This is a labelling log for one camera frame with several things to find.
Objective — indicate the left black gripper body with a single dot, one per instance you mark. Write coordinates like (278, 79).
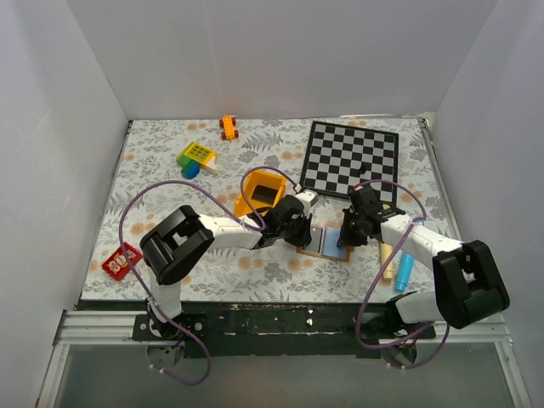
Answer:
(296, 234)

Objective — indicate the red toy block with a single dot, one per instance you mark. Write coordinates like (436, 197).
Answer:
(116, 265)

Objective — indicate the yellow green toy block house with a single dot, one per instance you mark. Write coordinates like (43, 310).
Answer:
(196, 157)

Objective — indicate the floral table mat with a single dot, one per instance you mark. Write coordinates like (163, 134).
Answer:
(149, 185)

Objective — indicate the black white chessboard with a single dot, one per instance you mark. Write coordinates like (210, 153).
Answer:
(335, 152)

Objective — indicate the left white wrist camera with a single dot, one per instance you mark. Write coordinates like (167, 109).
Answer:
(308, 199)

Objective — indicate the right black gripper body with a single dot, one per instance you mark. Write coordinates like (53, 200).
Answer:
(352, 234)

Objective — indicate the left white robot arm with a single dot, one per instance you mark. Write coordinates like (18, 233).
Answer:
(177, 243)

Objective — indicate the yellow plastic bin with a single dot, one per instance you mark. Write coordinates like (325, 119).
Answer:
(267, 179)

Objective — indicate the dark credit card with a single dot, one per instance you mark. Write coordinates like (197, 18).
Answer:
(264, 194)
(316, 234)

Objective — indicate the tan leather card holder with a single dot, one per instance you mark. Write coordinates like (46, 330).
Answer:
(331, 248)

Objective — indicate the beige toy microphone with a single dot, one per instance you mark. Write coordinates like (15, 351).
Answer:
(385, 252)

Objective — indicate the blue toy microphone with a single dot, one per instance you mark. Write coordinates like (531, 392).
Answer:
(404, 272)

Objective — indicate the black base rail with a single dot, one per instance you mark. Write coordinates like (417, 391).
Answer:
(274, 329)

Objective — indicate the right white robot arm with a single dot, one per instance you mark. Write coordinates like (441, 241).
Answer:
(468, 286)

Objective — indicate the orange toy car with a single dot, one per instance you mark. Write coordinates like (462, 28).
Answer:
(227, 123)

